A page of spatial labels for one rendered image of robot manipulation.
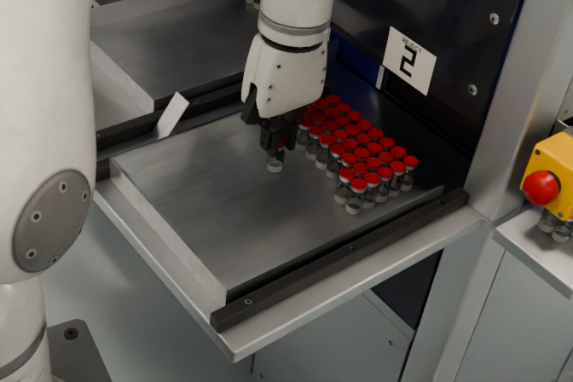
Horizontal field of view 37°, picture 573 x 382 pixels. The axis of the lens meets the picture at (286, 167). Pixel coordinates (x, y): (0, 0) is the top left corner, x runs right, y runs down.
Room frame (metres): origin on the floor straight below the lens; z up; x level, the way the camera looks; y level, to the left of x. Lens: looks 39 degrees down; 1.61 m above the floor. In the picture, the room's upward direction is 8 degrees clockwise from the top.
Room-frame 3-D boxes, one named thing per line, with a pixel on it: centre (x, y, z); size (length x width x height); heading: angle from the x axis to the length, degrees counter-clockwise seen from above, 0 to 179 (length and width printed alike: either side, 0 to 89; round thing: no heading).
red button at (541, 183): (0.78, -0.30, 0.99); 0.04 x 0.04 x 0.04; 43
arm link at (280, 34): (0.88, 0.01, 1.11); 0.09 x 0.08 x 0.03; 133
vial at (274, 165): (0.88, 0.02, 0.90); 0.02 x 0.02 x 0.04
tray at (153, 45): (1.16, 0.16, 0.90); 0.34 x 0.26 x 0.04; 134
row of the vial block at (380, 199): (0.91, -0.07, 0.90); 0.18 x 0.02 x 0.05; 43
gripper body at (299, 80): (0.88, 0.02, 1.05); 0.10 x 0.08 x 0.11; 133
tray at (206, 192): (0.84, 0.01, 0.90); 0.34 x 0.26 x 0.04; 133
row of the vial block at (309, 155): (0.90, -0.06, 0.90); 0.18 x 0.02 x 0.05; 43
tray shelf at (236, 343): (0.99, 0.09, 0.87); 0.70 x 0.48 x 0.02; 43
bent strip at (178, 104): (0.89, 0.20, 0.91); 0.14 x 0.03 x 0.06; 134
